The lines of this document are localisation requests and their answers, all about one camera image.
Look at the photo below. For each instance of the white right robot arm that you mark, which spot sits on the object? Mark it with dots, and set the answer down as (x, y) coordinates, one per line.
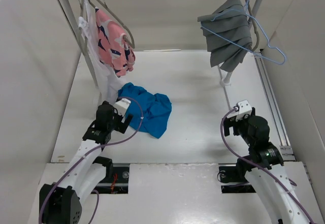
(263, 167)

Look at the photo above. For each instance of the blue t shirt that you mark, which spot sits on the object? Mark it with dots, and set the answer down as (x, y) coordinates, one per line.
(150, 112)

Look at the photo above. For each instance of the pink patterned garment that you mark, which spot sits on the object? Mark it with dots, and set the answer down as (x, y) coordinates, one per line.
(114, 50)

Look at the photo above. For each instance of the light blue wire hanger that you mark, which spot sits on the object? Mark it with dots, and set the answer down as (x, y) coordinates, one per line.
(259, 28)

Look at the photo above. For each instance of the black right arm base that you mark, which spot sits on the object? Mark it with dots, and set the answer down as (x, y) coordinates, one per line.
(231, 181)

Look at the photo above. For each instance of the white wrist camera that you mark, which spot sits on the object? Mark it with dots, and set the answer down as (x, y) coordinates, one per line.
(120, 110)
(243, 110)

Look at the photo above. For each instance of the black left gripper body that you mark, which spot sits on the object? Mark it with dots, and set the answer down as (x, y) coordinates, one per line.
(116, 124)

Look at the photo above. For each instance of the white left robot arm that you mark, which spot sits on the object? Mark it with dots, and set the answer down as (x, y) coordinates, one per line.
(61, 201)

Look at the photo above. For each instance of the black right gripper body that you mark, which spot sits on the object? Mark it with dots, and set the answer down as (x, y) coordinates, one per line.
(240, 127)

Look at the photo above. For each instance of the grey hanging garment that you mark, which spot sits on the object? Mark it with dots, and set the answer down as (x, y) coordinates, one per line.
(227, 34)

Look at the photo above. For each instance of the grey hanger under grey garment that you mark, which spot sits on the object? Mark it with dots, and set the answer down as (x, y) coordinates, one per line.
(254, 25)

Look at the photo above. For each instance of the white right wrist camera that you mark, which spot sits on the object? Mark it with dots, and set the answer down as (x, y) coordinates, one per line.
(243, 110)

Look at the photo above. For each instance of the aluminium rail right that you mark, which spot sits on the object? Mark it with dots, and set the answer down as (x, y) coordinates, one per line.
(285, 146)

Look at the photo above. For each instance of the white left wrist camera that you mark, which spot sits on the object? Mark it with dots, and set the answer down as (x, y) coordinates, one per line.
(120, 110)

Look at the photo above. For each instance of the white hanging garment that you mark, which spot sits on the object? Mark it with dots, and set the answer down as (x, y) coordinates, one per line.
(108, 83)

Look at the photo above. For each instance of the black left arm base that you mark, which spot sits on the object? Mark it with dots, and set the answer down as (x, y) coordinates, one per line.
(117, 183)

